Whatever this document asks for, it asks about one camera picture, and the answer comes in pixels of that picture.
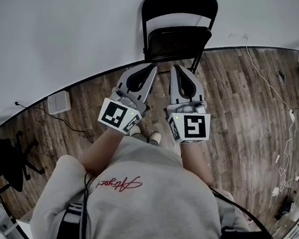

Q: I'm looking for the thick black cable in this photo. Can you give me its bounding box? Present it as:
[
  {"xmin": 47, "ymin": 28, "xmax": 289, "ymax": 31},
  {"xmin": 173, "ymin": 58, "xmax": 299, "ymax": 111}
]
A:
[{"xmin": 205, "ymin": 187, "xmax": 288, "ymax": 239}]

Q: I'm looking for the person's right forearm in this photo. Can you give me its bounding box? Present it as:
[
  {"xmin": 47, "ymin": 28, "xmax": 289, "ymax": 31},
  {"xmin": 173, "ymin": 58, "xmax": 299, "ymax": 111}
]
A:
[{"xmin": 175, "ymin": 139, "xmax": 219, "ymax": 188}]

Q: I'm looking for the long white cable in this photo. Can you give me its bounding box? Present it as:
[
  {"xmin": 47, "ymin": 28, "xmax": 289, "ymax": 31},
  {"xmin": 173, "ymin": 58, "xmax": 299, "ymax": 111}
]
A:
[{"xmin": 229, "ymin": 33, "xmax": 299, "ymax": 188}]

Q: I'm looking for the thin black floor cable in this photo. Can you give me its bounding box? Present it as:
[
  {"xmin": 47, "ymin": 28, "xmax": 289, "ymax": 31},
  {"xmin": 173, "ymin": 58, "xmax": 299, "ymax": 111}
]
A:
[{"xmin": 10, "ymin": 100, "xmax": 98, "ymax": 144}]

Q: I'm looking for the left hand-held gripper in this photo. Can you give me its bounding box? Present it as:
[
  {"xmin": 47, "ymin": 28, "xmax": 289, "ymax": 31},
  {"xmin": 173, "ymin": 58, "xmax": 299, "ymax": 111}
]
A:
[{"xmin": 96, "ymin": 59, "xmax": 159, "ymax": 138}]

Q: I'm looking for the black device with cables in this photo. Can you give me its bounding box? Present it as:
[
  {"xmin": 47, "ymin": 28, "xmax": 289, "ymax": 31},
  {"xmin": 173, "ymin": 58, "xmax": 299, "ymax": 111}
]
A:
[{"xmin": 274, "ymin": 193, "xmax": 296, "ymax": 223}]

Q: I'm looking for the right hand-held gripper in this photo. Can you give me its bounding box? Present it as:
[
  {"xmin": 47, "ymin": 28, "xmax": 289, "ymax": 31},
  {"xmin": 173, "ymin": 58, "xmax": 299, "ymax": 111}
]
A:
[{"xmin": 161, "ymin": 64, "xmax": 216, "ymax": 147}]

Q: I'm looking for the person's grey sweatshirt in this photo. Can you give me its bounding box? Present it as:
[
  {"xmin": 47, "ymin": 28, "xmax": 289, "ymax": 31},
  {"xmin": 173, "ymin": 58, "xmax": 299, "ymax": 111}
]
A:
[{"xmin": 28, "ymin": 127, "xmax": 258, "ymax": 239}]

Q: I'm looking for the black folding chair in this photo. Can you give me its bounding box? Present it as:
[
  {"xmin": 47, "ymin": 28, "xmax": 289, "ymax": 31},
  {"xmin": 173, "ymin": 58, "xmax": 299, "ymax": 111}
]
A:
[{"xmin": 135, "ymin": 0, "xmax": 220, "ymax": 80}]

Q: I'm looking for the white square box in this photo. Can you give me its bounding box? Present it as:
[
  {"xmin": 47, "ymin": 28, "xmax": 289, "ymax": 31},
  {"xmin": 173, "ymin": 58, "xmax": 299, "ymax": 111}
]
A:
[{"xmin": 46, "ymin": 88, "xmax": 73, "ymax": 117}]

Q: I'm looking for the person's left shoe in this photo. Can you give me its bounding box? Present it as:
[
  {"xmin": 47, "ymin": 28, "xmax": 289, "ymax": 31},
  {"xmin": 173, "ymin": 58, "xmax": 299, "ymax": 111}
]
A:
[{"xmin": 128, "ymin": 124, "xmax": 142, "ymax": 137}]

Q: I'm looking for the black cable on sweatshirt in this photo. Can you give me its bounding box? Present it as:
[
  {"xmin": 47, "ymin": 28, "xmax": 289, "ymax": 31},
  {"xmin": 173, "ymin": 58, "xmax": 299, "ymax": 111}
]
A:
[{"xmin": 77, "ymin": 169, "xmax": 98, "ymax": 239}]

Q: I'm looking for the person's left forearm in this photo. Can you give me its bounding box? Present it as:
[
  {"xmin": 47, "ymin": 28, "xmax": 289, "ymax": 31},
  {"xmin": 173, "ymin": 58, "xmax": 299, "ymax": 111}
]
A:
[{"xmin": 76, "ymin": 123, "xmax": 126, "ymax": 178}]

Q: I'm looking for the black office chair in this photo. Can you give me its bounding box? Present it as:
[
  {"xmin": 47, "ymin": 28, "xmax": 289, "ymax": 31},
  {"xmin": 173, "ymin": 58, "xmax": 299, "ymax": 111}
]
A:
[{"xmin": 0, "ymin": 128, "xmax": 50, "ymax": 196}]

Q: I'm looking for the person's right shoe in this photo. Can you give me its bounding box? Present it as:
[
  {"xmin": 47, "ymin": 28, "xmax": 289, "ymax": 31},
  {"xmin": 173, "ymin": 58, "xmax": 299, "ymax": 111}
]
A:
[{"xmin": 148, "ymin": 131, "xmax": 162, "ymax": 144}]

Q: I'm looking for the person's shoe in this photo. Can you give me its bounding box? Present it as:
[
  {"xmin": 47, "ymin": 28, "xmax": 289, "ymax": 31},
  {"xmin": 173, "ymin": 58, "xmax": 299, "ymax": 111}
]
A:
[
  {"xmin": 148, "ymin": 131, "xmax": 162, "ymax": 144},
  {"xmin": 128, "ymin": 124, "xmax": 142, "ymax": 137}
]

